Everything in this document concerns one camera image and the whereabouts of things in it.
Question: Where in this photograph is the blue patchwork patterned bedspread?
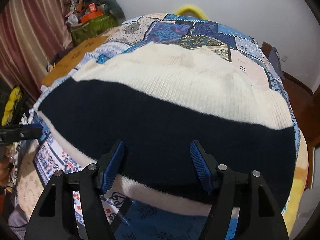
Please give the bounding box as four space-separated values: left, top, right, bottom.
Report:
34 14 299 239

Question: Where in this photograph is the orange box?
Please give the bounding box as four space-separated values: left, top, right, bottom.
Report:
81 10 104 23

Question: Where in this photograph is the white and navy knit sweater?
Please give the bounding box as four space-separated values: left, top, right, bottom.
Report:
36 42 296 216

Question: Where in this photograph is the yellow blanket under bedspread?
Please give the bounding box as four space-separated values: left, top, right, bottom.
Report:
282 131 309 236

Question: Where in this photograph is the dark grey-green plush toy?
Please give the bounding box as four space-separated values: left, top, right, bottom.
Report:
95 0 125 19

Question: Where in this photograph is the yellow curved pillow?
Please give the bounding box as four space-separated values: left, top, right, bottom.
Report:
175 4 208 20

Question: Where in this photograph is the grey garment on chair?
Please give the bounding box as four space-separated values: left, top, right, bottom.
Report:
267 47 285 80

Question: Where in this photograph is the green patterned storage bag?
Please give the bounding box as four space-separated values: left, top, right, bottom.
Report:
70 14 118 46

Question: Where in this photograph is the pink striped curtain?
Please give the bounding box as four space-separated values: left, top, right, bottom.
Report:
1 0 72 100

